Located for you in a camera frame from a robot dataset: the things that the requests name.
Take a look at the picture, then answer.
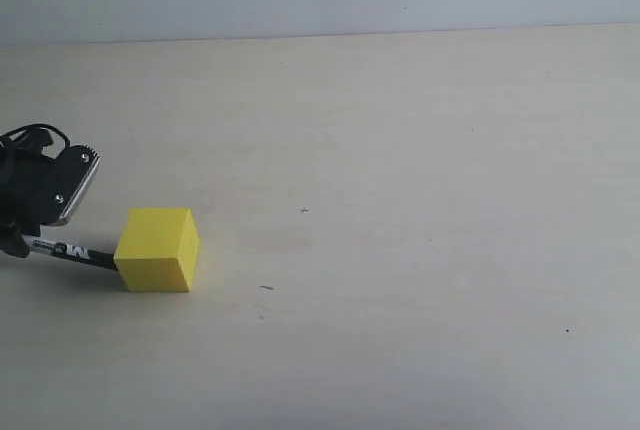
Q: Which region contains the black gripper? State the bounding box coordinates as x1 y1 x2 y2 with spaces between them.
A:
0 134 65 258

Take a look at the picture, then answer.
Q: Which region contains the black and white marker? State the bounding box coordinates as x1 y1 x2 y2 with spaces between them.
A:
23 235 117 271

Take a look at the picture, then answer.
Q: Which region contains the yellow cube block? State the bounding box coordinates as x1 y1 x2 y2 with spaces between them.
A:
114 208 200 293

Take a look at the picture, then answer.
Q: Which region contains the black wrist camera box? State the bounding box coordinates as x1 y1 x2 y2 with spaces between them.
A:
43 144 101 227

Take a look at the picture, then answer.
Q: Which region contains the black thin cable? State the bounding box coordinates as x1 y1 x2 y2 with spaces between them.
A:
0 123 71 151

